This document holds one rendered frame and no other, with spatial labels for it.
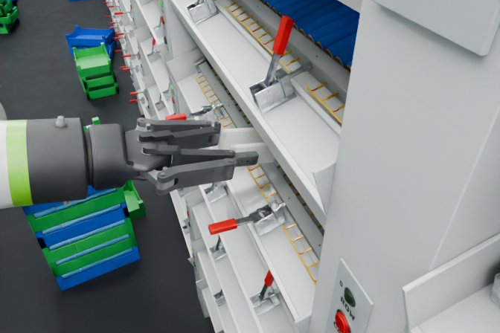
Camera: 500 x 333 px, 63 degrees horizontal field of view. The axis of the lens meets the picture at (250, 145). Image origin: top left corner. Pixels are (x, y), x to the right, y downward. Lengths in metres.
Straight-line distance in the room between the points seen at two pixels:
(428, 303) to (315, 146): 0.17
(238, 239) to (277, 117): 0.41
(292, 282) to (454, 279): 0.28
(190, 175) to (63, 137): 0.14
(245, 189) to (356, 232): 0.34
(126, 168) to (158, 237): 1.34
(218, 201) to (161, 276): 0.87
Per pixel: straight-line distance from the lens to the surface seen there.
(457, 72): 0.19
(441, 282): 0.25
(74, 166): 0.46
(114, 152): 0.47
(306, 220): 0.51
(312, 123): 0.39
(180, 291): 1.63
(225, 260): 0.99
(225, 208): 0.84
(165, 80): 1.30
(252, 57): 0.52
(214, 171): 0.48
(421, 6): 0.19
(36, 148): 0.46
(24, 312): 1.76
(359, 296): 0.31
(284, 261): 0.52
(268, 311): 0.70
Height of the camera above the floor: 1.34
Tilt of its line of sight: 37 degrees down
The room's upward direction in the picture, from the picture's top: straight up
